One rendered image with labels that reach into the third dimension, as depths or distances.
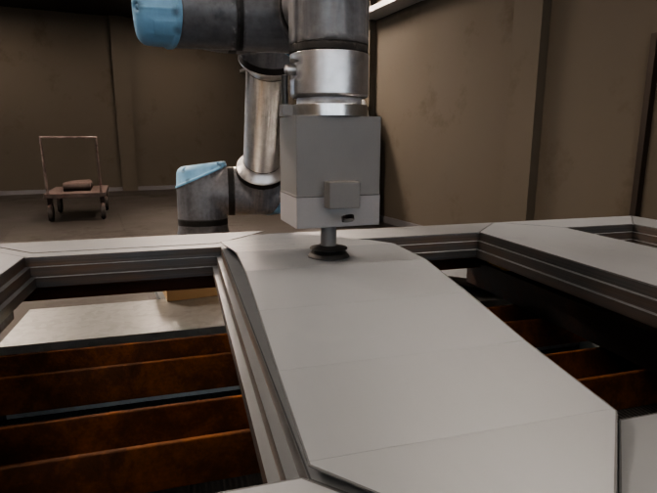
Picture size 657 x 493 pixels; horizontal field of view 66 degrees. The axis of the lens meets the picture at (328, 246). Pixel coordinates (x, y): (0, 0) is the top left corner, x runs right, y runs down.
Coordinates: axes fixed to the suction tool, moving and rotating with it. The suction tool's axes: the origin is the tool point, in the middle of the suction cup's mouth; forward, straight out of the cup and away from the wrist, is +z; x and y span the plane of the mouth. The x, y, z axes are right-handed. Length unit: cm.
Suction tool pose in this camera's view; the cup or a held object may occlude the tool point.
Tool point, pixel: (328, 267)
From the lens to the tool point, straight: 52.5
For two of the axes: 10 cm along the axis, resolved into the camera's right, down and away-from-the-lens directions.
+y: 9.4, -0.7, 3.2
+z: 0.0, 9.8, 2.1
